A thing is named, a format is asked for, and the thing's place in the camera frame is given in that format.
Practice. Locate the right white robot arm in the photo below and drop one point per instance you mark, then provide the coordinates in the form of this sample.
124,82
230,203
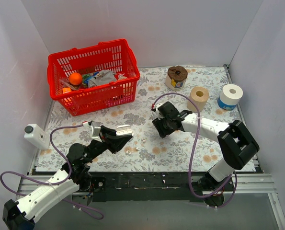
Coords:
236,142

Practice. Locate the brown topped paper roll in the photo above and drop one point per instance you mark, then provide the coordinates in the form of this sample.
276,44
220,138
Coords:
176,78

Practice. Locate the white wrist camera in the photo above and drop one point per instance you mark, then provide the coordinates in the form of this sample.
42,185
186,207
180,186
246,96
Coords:
93,129
155,109

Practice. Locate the red plastic shopping basket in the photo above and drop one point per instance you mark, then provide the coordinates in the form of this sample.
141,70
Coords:
114,55

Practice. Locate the white box with grey knob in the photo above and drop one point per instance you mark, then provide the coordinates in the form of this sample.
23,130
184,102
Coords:
36,136

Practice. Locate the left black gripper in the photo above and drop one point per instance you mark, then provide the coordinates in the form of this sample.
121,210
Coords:
108,139

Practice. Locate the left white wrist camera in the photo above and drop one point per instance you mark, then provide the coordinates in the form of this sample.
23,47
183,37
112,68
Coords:
93,129

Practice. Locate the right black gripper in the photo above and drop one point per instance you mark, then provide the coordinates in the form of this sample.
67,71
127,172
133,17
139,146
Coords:
161,126

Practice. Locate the white toilet roll blue wrap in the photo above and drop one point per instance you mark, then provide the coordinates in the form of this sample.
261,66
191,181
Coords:
230,97

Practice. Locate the orange fruit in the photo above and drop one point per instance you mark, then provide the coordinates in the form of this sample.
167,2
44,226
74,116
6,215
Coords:
75,78

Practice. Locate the grey crumpled snack bag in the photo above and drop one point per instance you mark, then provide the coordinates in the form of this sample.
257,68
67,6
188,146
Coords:
100,78

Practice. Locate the small orange box in basket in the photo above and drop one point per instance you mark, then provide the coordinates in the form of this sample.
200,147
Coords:
66,90

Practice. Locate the floral patterned table mat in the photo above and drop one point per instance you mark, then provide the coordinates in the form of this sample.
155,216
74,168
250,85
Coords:
175,153

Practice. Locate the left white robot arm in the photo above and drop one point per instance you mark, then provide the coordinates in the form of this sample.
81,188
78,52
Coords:
73,176

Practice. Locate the white oval earbud charging case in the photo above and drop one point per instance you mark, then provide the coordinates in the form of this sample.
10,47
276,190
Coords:
124,130

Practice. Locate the beige toilet paper roll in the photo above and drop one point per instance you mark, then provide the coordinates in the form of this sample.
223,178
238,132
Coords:
199,96

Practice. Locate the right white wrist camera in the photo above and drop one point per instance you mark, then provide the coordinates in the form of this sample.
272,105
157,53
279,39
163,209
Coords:
155,109

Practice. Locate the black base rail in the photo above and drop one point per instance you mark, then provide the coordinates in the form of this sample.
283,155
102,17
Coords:
138,186

